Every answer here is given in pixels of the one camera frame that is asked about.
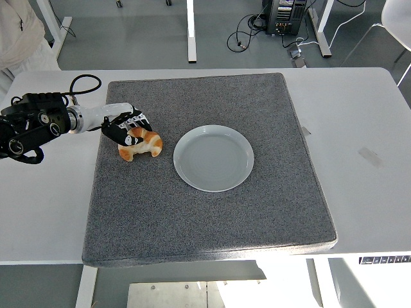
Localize white chair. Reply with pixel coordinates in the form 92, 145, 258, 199
342, 0, 411, 87

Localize grey metal plate with screws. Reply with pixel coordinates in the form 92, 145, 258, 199
126, 281, 225, 308

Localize slanted white table leg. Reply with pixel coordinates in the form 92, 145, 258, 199
35, 0, 73, 62

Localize golden brown croissant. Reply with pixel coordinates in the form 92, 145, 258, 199
118, 126, 164, 162

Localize white table leg with foot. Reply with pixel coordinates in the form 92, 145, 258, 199
306, 0, 335, 59

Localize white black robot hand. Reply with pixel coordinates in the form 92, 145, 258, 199
76, 101, 153, 148

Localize wide white table leg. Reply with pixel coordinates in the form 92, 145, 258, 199
304, 258, 343, 308

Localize white floor cable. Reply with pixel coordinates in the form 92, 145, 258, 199
293, 0, 386, 49

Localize black table control panel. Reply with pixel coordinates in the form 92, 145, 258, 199
358, 255, 411, 265

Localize round pale grey plate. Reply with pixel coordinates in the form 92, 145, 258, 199
173, 124, 255, 193

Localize black floor cable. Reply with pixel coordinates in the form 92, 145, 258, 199
227, 6, 267, 52

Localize grey speckled square mat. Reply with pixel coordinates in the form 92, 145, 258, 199
82, 72, 338, 269

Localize black computer tower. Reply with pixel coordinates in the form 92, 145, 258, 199
262, 0, 308, 36

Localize straight white table leg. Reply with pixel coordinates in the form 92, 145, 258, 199
186, 0, 197, 63

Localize person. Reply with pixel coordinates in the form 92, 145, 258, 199
0, 0, 62, 94

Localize narrow white table leg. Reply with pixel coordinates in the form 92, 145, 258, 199
75, 266, 99, 308

